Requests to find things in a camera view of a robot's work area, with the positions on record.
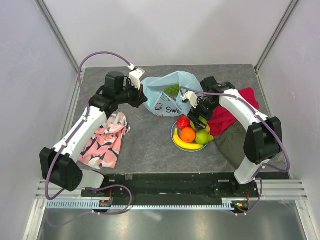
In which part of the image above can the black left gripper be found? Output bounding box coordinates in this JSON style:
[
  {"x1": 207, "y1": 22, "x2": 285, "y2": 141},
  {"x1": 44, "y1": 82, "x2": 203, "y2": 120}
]
[{"x1": 116, "y1": 80, "x2": 148, "y2": 109}]

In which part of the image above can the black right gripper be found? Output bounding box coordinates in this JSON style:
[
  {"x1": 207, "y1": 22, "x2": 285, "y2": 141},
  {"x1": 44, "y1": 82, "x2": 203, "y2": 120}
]
[{"x1": 187, "y1": 96, "x2": 219, "y2": 132}]

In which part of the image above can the green fake lime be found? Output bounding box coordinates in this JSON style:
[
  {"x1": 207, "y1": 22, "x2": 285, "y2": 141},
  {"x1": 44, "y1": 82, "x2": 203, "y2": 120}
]
[{"x1": 190, "y1": 116, "x2": 208, "y2": 131}]

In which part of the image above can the red fake apple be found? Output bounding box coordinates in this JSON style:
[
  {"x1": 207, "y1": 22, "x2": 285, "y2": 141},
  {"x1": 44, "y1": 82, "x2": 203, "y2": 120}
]
[{"x1": 176, "y1": 115, "x2": 191, "y2": 130}]

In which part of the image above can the translucent light blue plastic bag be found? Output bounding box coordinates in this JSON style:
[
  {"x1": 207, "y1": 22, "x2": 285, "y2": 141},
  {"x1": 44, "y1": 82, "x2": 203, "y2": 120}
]
[{"x1": 142, "y1": 71, "x2": 203, "y2": 117}]

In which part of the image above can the green fake pear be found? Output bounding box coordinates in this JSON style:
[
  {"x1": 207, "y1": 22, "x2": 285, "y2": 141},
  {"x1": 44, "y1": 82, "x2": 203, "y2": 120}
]
[{"x1": 195, "y1": 130, "x2": 214, "y2": 145}]

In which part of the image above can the fake orange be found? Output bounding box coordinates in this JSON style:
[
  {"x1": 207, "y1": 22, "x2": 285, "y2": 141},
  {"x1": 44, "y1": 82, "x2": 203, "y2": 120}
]
[{"x1": 179, "y1": 127, "x2": 197, "y2": 143}]

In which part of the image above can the yellow fake banana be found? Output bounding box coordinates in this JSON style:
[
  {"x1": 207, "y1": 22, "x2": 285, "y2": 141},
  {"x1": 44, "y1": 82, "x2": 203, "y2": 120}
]
[{"x1": 172, "y1": 128, "x2": 206, "y2": 152}]

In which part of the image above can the yellow fake mango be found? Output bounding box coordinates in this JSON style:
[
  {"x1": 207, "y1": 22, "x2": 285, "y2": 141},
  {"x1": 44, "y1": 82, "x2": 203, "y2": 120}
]
[{"x1": 205, "y1": 124, "x2": 211, "y2": 134}]

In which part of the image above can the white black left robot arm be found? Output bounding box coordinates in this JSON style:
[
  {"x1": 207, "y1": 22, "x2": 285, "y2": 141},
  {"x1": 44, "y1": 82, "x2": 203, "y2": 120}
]
[{"x1": 39, "y1": 68, "x2": 147, "y2": 197}]

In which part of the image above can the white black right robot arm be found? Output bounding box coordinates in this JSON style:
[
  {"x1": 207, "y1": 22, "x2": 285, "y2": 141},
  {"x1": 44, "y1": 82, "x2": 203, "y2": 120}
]
[{"x1": 180, "y1": 76, "x2": 283, "y2": 197}]

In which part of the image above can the green fake grapes bunch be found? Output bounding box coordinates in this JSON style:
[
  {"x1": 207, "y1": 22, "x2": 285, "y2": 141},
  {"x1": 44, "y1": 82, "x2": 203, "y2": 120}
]
[{"x1": 164, "y1": 84, "x2": 180, "y2": 95}]

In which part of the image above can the red cloth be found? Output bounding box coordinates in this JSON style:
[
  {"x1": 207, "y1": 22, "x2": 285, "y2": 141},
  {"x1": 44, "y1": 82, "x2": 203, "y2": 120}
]
[{"x1": 207, "y1": 87, "x2": 260, "y2": 137}]

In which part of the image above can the light blue plate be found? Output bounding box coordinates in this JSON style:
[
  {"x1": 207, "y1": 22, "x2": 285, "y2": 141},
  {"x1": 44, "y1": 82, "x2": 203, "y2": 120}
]
[{"x1": 170, "y1": 121, "x2": 208, "y2": 153}]

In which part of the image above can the olive green cloth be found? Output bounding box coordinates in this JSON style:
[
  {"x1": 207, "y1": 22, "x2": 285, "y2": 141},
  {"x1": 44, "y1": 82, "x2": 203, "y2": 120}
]
[{"x1": 214, "y1": 121, "x2": 247, "y2": 169}]

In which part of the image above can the pink navy patterned cloth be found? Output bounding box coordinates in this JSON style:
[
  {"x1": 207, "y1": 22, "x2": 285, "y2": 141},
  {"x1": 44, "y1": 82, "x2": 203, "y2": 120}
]
[{"x1": 78, "y1": 112, "x2": 131, "y2": 170}]

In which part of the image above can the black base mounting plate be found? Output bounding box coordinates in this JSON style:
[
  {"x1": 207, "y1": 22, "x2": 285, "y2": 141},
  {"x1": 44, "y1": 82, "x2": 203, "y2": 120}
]
[{"x1": 81, "y1": 172, "x2": 259, "y2": 199}]

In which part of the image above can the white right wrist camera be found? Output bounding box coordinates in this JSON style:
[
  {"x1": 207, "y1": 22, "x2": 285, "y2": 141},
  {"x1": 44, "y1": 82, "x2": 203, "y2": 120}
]
[{"x1": 181, "y1": 91, "x2": 198, "y2": 109}]

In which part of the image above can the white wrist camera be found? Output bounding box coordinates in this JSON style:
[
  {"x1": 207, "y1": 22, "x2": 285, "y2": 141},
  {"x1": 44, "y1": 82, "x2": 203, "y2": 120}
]
[
  {"x1": 181, "y1": 91, "x2": 198, "y2": 109},
  {"x1": 128, "y1": 64, "x2": 146, "y2": 90}
]

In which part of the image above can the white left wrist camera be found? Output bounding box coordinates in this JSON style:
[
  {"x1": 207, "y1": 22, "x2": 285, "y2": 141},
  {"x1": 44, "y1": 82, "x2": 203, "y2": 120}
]
[{"x1": 128, "y1": 64, "x2": 146, "y2": 90}]

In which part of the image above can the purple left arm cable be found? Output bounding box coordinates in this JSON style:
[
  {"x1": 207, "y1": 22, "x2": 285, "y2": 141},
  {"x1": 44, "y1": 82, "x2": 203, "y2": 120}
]
[{"x1": 44, "y1": 51, "x2": 133, "y2": 227}]

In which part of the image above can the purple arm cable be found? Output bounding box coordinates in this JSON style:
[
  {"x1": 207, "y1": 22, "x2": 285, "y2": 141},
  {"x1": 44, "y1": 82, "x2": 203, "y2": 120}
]
[
  {"x1": 179, "y1": 86, "x2": 292, "y2": 216},
  {"x1": 44, "y1": 51, "x2": 133, "y2": 227}
]

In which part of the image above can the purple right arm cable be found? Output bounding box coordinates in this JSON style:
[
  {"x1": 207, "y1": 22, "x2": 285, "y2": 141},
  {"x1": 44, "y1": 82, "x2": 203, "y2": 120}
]
[{"x1": 179, "y1": 86, "x2": 292, "y2": 216}]

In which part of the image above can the slotted grey cable duct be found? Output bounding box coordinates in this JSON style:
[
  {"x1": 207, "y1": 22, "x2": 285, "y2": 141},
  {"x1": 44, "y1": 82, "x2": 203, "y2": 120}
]
[{"x1": 46, "y1": 199, "x2": 250, "y2": 211}]

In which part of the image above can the aluminium frame rail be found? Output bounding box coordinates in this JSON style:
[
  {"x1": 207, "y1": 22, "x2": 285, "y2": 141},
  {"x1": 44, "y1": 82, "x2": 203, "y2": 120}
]
[{"x1": 34, "y1": 178, "x2": 308, "y2": 201}]

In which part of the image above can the left aluminium corner post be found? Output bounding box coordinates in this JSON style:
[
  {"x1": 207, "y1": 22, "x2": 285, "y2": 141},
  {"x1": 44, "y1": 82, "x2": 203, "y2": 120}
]
[{"x1": 34, "y1": 0, "x2": 79, "y2": 72}]

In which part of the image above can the aluminium corner post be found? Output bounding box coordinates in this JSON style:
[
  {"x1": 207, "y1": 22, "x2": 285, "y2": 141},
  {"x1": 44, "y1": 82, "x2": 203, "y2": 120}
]
[
  {"x1": 254, "y1": 0, "x2": 300, "y2": 74},
  {"x1": 34, "y1": 0, "x2": 79, "y2": 72}
]

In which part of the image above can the right aluminium corner post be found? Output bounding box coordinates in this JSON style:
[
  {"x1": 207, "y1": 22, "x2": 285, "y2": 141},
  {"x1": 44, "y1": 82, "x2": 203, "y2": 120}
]
[{"x1": 254, "y1": 0, "x2": 300, "y2": 74}]

